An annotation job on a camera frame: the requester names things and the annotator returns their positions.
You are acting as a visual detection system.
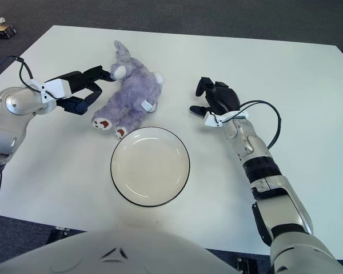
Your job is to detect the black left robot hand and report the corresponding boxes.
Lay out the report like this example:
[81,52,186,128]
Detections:
[57,65,117,116]

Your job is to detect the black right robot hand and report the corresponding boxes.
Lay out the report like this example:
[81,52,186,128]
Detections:
[189,76,241,120]

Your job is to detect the purple plush bunny doll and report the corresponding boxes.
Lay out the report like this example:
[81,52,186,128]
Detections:
[91,40,165,140]

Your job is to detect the white plate with black rim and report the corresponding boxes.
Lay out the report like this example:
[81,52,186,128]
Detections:
[110,127,192,208]

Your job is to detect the small black cardboard box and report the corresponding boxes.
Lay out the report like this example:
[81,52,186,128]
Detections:
[0,24,18,39]

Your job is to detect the grey robot torso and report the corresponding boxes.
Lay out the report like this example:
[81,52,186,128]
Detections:
[0,228,241,274]

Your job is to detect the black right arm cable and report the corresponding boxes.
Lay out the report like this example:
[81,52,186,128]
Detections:
[237,99,284,149]

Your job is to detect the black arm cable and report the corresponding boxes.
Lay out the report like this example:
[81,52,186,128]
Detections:
[237,99,284,149]
[0,56,43,217]

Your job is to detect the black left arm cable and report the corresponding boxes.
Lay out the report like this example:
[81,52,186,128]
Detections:
[0,56,43,217]

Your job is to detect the metal table leg bracket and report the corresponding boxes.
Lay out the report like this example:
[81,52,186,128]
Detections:
[236,256,260,274]
[47,226,75,243]

